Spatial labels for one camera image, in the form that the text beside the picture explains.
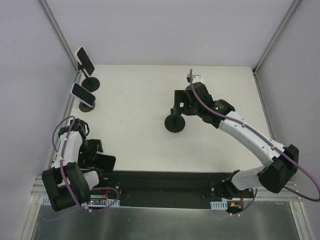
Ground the black round base phone stand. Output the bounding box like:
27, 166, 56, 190
164, 108, 186, 133

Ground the black phone dark case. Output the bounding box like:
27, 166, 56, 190
95, 154, 116, 172

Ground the wooden base wedge phone stand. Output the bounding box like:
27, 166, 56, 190
78, 102, 96, 113

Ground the black phone lilac case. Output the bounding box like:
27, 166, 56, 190
70, 82, 96, 107

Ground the black clamp phone stand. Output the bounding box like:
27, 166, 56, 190
77, 63, 100, 93

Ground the black phone pink case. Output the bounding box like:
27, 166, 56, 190
74, 46, 95, 76

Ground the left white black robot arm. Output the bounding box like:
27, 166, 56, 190
41, 116, 106, 212

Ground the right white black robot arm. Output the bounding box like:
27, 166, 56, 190
164, 82, 299, 200

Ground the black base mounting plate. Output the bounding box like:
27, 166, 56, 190
82, 169, 286, 208

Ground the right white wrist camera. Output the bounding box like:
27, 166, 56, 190
186, 73, 206, 84

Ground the left white cable duct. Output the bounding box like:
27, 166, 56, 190
41, 196, 121, 208

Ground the white cable duct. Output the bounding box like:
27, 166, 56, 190
41, 196, 121, 208
210, 200, 228, 211

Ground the left aluminium frame post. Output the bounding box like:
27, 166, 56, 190
37, 0, 79, 73

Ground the aluminium frame post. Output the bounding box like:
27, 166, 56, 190
251, 0, 303, 76
37, 0, 79, 73

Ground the right white cable duct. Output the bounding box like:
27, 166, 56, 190
210, 200, 228, 211

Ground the right aluminium frame post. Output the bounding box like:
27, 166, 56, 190
251, 0, 303, 76

